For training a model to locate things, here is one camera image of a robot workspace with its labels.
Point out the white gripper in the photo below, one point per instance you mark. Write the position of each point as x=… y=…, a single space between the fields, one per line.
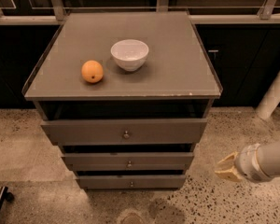
x=246 y=163

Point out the metal railing frame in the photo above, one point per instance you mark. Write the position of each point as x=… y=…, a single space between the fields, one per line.
x=200 y=11

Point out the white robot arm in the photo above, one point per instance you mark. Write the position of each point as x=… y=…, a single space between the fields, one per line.
x=268 y=154

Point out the dark cabinet handle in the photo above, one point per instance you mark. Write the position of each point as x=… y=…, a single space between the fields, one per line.
x=213 y=53

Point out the grey middle drawer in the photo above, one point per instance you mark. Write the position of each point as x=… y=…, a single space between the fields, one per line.
x=118 y=161

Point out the grey drawer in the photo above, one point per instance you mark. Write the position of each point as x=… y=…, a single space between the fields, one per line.
x=118 y=161
x=84 y=132
x=123 y=181

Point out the grey top drawer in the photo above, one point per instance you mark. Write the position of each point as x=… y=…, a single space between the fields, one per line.
x=84 y=132

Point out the grey bottom drawer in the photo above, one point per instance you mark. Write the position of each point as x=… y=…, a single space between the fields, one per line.
x=123 y=181

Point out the silver top drawer knob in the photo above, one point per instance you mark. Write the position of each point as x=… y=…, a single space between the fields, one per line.
x=126 y=135

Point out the black caster wheel base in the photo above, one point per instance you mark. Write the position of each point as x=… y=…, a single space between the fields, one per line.
x=5 y=195

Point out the orange fruit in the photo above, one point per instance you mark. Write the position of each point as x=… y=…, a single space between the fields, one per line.
x=92 y=71

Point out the white ceramic bowl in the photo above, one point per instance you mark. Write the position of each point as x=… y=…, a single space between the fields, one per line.
x=130 y=54

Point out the grey drawer cabinet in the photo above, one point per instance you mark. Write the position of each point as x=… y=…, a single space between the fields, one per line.
x=176 y=81

